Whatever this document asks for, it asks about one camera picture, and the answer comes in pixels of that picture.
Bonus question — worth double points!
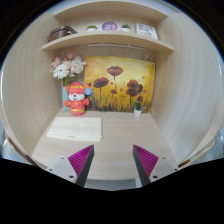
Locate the yellow poppy painting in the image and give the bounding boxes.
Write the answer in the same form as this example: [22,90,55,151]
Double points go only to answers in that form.
[83,55,157,113]

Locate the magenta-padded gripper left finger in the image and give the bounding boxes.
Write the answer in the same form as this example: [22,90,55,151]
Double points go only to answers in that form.
[45,144,96,188]

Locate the cream towel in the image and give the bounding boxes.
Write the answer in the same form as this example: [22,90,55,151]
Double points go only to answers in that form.
[45,116,103,142]

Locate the red plush mouse toy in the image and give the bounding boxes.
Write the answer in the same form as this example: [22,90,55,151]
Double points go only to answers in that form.
[63,82,93,117]

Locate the teal vase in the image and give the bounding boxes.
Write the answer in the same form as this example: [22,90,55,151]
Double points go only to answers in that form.
[61,85,72,113]

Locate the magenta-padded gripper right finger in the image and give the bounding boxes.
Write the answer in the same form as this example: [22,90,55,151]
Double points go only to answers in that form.
[132,144,180,187]

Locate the small potted plant white pot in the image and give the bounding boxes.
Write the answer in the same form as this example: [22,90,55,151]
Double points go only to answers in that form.
[133,100,143,118]

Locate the white light bar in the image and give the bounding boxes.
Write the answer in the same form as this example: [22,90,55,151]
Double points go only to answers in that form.
[87,42,147,52]

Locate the pink and white flower bouquet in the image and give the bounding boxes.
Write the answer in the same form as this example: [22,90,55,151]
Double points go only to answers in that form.
[50,50,88,88]

